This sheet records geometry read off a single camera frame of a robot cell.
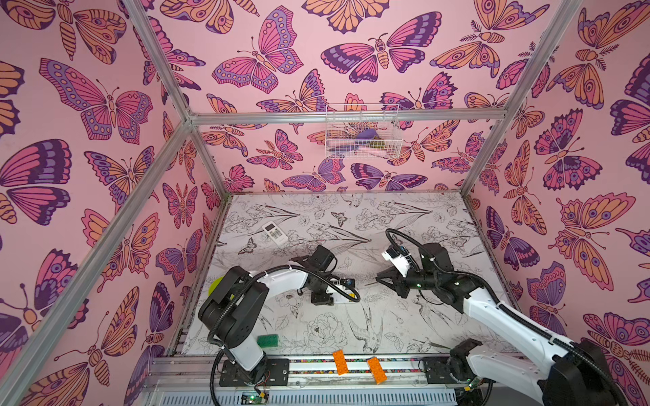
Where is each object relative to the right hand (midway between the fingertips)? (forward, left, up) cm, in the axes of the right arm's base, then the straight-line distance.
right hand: (380, 272), depth 78 cm
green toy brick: (-16, +35, -14) cm, 41 cm away
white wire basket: (+49, +4, +19) cm, 53 cm away
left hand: (+1, +15, -15) cm, 21 cm away
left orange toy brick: (-21, +13, -15) cm, 29 cm away
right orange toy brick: (-24, +2, -14) cm, 28 cm away
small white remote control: (+22, +37, -13) cm, 45 cm away
